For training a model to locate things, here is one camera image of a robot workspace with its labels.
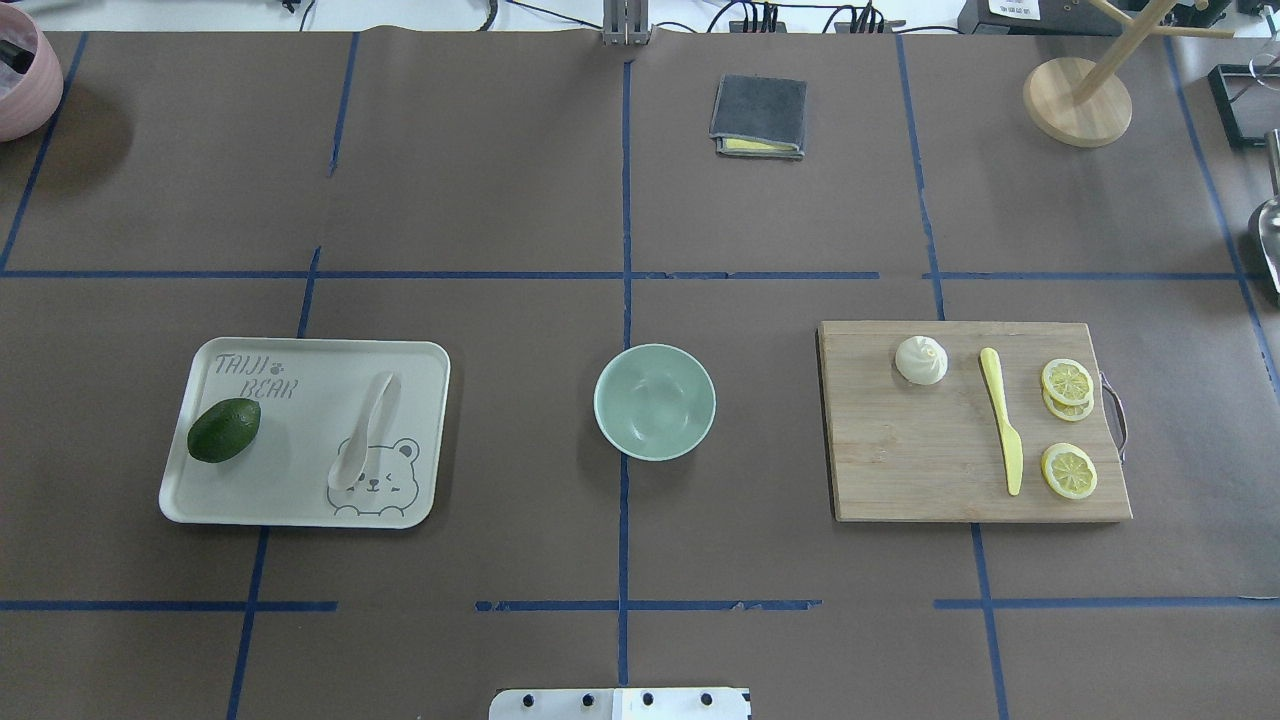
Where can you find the yellow plastic knife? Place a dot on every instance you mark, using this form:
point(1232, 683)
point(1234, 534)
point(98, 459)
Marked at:
point(1011, 445)

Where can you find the wooden cutting board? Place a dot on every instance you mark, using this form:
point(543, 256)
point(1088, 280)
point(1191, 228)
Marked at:
point(900, 452)

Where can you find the metal scoop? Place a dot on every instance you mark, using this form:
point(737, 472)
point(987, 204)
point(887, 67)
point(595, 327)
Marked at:
point(1262, 244)

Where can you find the folded grey cloth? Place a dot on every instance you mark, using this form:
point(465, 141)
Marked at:
point(760, 117)

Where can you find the green avocado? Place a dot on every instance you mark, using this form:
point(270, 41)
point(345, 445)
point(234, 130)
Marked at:
point(225, 430)

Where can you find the lower lemon slice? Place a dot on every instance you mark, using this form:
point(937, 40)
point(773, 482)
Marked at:
point(1068, 471)

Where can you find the pink bowl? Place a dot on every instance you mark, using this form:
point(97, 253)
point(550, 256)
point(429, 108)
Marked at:
point(31, 78)

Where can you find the wooden mug tree stand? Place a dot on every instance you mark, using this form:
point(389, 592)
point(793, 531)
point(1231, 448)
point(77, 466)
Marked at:
point(1081, 102)

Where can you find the white ceramic spoon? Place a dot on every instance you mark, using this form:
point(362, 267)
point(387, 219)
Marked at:
point(350, 462)

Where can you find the black glass rack tray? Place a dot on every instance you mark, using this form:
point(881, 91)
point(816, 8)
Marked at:
point(1247, 101)

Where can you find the light green bowl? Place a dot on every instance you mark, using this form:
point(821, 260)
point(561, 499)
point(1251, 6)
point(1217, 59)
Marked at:
point(654, 402)

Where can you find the white mounting plate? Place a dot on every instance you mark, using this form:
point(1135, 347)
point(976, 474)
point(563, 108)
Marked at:
point(623, 703)

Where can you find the cream bear serving tray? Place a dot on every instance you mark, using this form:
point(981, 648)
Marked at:
point(310, 392)

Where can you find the lemon slice beneath upper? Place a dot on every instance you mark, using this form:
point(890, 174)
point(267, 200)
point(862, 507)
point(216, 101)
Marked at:
point(1068, 412)

